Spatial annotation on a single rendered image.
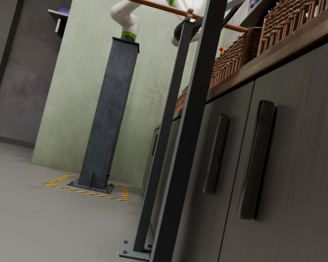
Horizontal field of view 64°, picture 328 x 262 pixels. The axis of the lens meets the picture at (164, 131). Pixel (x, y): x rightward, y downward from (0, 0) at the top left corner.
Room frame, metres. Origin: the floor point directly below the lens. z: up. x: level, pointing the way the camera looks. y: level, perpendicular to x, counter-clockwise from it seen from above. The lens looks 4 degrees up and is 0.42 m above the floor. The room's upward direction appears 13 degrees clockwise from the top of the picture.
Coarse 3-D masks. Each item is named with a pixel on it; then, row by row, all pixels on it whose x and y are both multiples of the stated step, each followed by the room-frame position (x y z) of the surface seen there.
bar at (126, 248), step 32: (224, 0) 0.56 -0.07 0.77; (192, 32) 1.06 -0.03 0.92; (192, 96) 0.56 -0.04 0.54; (160, 128) 1.04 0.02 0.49; (192, 128) 0.56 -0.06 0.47; (160, 160) 1.04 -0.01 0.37; (192, 160) 0.56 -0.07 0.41; (160, 224) 0.56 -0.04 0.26; (128, 256) 0.99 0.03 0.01; (160, 256) 0.56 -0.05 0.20
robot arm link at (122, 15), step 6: (126, 0) 1.90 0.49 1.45; (114, 6) 1.94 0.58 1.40; (120, 6) 1.92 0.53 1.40; (126, 6) 1.91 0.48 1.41; (132, 6) 1.91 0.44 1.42; (138, 6) 1.93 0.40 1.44; (114, 12) 1.94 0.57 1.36; (120, 12) 1.94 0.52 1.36; (126, 12) 1.94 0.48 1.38; (114, 18) 1.98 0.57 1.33; (120, 18) 1.97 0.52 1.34; (126, 18) 2.00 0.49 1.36; (120, 24) 2.05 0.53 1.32
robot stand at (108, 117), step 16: (112, 48) 2.03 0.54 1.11; (128, 48) 2.04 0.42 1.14; (112, 64) 2.03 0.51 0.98; (128, 64) 2.04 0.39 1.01; (112, 80) 2.04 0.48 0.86; (128, 80) 2.04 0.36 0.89; (112, 96) 2.04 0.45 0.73; (96, 112) 2.03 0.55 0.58; (112, 112) 2.04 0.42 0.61; (96, 128) 2.03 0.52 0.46; (112, 128) 2.04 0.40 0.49; (96, 144) 2.04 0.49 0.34; (112, 144) 2.04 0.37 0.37; (96, 160) 2.04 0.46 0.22; (112, 160) 2.24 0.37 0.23; (64, 176) 2.28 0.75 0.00; (80, 176) 2.03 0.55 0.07; (96, 176) 2.04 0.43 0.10; (128, 192) 2.20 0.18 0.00
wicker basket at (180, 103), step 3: (186, 90) 1.26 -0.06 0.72; (183, 93) 1.32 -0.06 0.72; (180, 96) 1.43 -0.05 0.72; (183, 96) 1.33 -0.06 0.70; (177, 99) 1.53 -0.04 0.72; (180, 99) 1.43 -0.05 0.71; (183, 99) 1.30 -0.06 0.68; (177, 102) 1.52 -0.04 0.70; (180, 102) 1.39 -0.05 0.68; (183, 102) 1.30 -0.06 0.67; (177, 105) 1.52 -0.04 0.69; (180, 105) 1.39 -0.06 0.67; (183, 105) 1.28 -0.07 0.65; (177, 108) 1.48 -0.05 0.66; (180, 108) 1.36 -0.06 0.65; (174, 111) 1.57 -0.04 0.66
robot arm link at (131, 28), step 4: (132, 16) 2.04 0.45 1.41; (132, 20) 2.05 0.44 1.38; (136, 20) 2.09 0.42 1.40; (128, 24) 2.05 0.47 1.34; (132, 24) 2.07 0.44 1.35; (136, 24) 2.10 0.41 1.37; (124, 28) 2.08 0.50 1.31; (128, 28) 2.07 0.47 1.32; (132, 28) 2.08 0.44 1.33; (136, 28) 2.10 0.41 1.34; (124, 32) 2.08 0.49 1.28; (128, 32) 2.07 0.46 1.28; (132, 32) 2.08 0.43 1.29; (136, 32) 2.12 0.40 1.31; (132, 36) 2.09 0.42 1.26; (136, 36) 2.14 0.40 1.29
